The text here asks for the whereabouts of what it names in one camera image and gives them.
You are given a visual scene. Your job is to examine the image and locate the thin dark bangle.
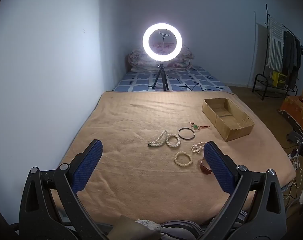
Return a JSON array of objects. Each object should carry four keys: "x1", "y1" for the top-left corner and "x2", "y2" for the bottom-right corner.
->
[{"x1": 178, "y1": 128, "x2": 196, "y2": 140}]

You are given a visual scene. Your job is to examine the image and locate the folded floral quilt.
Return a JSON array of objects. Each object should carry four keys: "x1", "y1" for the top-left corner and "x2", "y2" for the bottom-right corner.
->
[{"x1": 128, "y1": 42, "x2": 195, "y2": 72}]

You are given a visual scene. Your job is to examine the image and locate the brown bangle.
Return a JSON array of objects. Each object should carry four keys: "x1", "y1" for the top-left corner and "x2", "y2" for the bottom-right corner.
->
[{"x1": 200, "y1": 159, "x2": 213, "y2": 175}]

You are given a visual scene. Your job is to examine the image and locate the black clothes rack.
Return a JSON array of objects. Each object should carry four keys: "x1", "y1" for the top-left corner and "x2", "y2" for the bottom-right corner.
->
[{"x1": 252, "y1": 4, "x2": 303, "y2": 101}]

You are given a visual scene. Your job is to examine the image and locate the small pearl necklace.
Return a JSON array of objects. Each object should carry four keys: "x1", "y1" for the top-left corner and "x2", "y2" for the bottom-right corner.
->
[{"x1": 191, "y1": 142, "x2": 206, "y2": 153}]

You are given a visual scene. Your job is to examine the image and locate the double pearl bracelet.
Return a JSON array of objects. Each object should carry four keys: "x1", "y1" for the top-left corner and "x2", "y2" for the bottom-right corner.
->
[{"x1": 166, "y1": 134, "x2": 181, "y2": 148}]

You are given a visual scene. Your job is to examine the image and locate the black power cable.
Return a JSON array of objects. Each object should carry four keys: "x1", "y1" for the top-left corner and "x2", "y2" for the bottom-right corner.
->
[{"x1": 177, "y1": 80, "x2": 210, "y2": 91}]

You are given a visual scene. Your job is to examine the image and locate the black tripod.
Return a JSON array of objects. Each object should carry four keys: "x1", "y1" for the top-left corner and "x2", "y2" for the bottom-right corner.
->
[{"x1": 148, "y1": 61, "x2": 170, "y2": 91}]

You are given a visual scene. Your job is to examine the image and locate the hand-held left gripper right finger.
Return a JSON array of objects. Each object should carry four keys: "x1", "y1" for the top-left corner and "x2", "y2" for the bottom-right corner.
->
[{"x1": 203, "y1": 141, "x2": 286, "y2": 240}]

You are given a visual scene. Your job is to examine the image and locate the tan cushion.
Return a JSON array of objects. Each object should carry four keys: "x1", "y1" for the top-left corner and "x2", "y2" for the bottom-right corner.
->
[{"x1": 113, "y1": 216, "x2": 140, "y2": 240}]

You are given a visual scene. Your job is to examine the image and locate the orange patterned cloth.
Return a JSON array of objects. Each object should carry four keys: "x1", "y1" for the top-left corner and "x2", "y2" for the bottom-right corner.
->
[{"x1": 279, "y1": 95, "x2": 303, "y2": 136}]

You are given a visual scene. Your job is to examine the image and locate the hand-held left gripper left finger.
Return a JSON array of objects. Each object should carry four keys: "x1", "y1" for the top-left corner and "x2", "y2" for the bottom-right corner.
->
[{"x1": 19, "y1": 139, "x2": 109, "y2": 240}]

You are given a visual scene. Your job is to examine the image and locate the cardboard box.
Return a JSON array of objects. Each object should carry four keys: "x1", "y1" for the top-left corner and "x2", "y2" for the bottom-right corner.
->
[{"x1": 202, "y1": 98, "x2": 255, "y2": 142}]

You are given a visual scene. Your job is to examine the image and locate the green pendant with red cord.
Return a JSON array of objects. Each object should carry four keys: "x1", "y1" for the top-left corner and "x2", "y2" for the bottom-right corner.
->
[{"x1": 189, "y1": 122, "x2": 210, "y2": 130}]

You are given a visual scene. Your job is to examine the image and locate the long pearl necklace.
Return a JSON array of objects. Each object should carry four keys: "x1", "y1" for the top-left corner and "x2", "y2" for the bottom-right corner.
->
[{"x1": 148, "y1": 129, "x2": 168, "y2": 148}]

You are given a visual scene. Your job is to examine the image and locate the striped white towel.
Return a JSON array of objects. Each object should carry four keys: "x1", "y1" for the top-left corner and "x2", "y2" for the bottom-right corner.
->
[{"x1": 267, "y1": 17, "x2": 284, "y2": 70}]

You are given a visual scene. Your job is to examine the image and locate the white ring light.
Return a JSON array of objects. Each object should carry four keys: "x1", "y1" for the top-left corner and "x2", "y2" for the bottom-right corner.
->
[{"x1": 142, "y1": 23, "x2": 183, "y2": 62}]

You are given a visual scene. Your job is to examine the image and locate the yellow box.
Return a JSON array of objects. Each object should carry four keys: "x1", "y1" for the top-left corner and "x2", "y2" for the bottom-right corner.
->
[{"x1": 272, "y1": 71, "x2": 287, "y2": 88}]

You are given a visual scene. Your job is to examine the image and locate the cream bead bracelet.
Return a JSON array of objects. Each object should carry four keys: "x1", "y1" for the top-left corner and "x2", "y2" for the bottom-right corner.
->
[{"x1": 174, "y1": 151, "x2": 193, "y2": 166}]

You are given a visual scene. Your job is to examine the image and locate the dark hanging clothes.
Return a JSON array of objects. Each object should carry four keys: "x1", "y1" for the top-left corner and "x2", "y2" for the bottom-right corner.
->
[{"x1": 282, "y1": 31, "x2": 303, "y2": 76}]

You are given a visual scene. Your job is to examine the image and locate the phone holder clamp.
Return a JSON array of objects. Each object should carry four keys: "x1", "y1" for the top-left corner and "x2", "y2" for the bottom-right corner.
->
[{"x1": 160, "y1": 30, "x2": 171, "y2": 55}]

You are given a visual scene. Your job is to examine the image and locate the grey clothing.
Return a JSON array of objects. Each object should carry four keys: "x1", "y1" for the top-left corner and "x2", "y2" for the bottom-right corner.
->
[{"x1": 160, "y1": 220, "x2": 205, "y2": 240}]

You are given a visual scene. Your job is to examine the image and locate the blue checked bedsheet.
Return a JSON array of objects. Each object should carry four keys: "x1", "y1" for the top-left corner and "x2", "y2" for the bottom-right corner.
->
[{"x1": 112, "y1": 65, "x2": 229, "y2": 92}]

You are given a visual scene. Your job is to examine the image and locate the white knitted cloth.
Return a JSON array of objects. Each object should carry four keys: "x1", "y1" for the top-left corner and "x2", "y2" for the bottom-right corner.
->
[{"x1": 135, "y1": 219, "x2": 162, "y2": 233}]

